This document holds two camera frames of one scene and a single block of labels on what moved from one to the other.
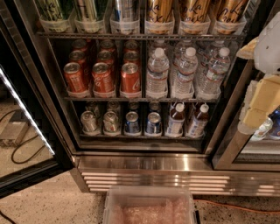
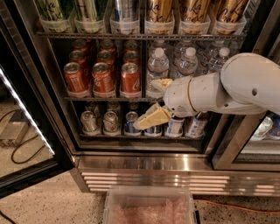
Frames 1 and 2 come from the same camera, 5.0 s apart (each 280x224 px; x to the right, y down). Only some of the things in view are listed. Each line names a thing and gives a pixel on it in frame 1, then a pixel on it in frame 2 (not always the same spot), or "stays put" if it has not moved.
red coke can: (131, 57) stays put
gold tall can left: (160, 11) stays put
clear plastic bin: (149, 205) stays put
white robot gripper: (268, 51) → (177, 94)
